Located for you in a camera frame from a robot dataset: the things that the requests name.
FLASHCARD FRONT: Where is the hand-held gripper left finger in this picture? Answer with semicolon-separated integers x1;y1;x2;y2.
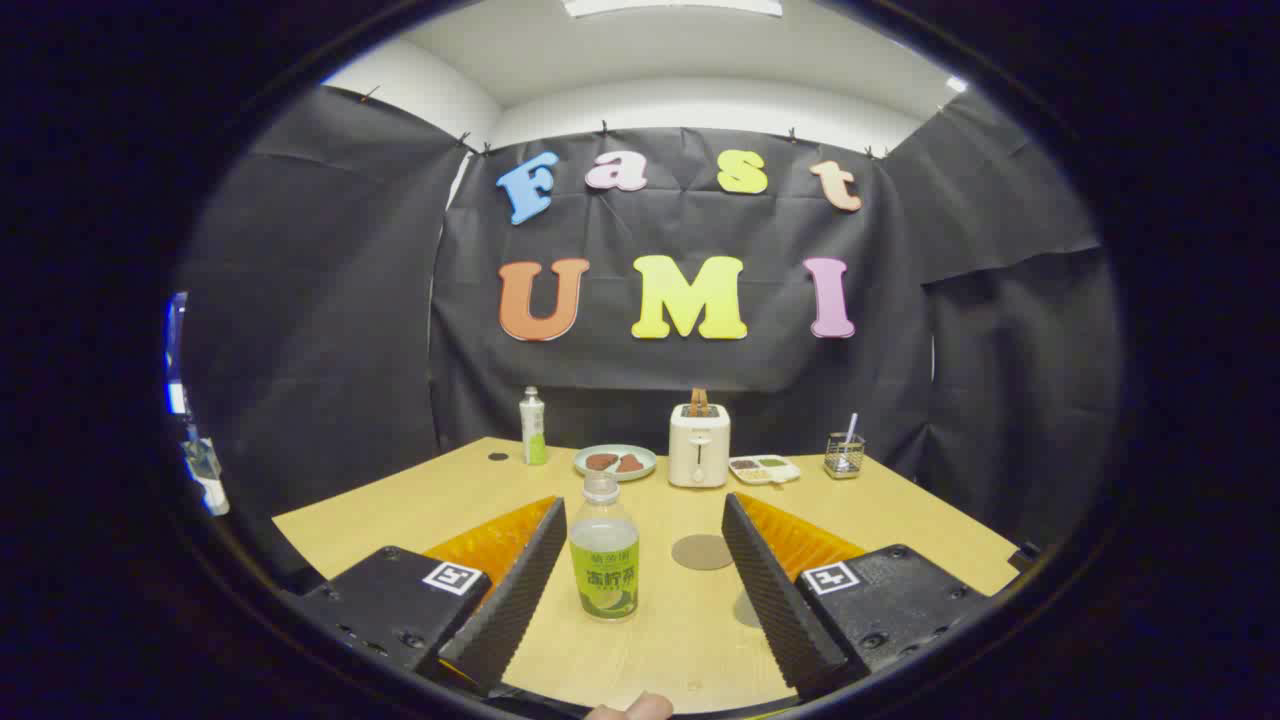
285;495;569;698

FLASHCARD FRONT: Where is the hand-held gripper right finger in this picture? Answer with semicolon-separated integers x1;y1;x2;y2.
720;492;1001;701

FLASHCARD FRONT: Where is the green label juice bottle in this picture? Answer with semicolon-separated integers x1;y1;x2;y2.
569;472;641;622

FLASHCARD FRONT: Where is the round brown coaster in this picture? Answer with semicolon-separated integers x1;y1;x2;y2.
671;534;736;572

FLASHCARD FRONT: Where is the tall white green bottle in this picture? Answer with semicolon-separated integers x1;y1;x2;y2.
519;386;548;467

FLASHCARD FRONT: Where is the white divided sauce dish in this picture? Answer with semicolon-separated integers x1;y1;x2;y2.
728;455;801;486

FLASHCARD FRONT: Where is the wooden table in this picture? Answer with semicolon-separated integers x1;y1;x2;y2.
272;436;1021;716

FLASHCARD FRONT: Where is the white toaster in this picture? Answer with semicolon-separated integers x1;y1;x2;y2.
668;402;731;489

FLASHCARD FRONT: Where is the pale green plate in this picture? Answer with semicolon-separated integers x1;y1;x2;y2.
573;443;658;483

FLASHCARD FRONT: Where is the wire mesh holder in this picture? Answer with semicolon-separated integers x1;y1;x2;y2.
824;432;867;480

